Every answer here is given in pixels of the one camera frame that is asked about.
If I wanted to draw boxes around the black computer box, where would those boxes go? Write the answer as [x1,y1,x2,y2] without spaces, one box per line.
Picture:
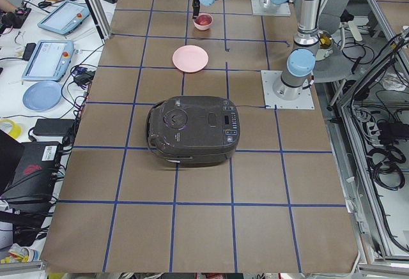
[1,132,62,204]

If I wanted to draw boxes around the pink bowl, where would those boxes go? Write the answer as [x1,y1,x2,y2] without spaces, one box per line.
[193,13,213,31]

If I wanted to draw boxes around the black power adapter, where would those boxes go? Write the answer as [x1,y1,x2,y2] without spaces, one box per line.
[33,119,74,137]

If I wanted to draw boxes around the aluminium frame post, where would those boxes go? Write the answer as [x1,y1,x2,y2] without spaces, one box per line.
[85,0,112,40]

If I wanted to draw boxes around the red apple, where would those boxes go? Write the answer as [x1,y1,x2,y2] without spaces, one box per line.
[196,17,212,26]

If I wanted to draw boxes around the yellow tape roll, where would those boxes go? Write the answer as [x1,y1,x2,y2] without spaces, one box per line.
[0,119,22,139]

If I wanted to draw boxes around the pink plate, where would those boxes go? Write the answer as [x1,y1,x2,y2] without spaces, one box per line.
[172,45,208,73]

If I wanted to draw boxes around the dark grey rice cooker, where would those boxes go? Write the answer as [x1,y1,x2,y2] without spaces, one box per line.
[146,96,240,165]

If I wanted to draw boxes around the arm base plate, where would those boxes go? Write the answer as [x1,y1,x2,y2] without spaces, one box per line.
[261,70,314,110]
[251,0,291,17]

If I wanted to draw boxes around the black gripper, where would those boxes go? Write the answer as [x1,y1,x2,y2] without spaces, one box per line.
[192,0,200,20]

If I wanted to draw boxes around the blue teach pendant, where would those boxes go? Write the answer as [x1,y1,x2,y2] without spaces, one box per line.
[37,1,90,35]
[21,40,74,82]

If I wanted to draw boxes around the grey chair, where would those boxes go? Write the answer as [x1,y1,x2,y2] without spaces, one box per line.
[318,0,349,34]

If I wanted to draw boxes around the blue plate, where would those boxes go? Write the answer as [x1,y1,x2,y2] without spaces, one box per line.
[22,80,61,112]

